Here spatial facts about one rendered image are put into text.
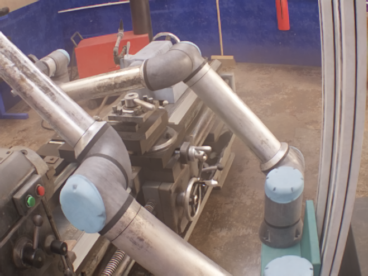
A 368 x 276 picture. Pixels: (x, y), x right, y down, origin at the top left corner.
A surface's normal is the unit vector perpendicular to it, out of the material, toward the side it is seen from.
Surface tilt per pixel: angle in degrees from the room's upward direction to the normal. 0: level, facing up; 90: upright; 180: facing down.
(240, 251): 0
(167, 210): 90
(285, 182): 5
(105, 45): 90
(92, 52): 90
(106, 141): 38
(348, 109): 90
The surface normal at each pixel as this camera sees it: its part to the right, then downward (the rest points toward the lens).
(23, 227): 0.95, 0.04
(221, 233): -0.11, -0.89
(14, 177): 0.59, -0.59
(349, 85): -0.15, 0.46
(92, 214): -0.37, 0.37
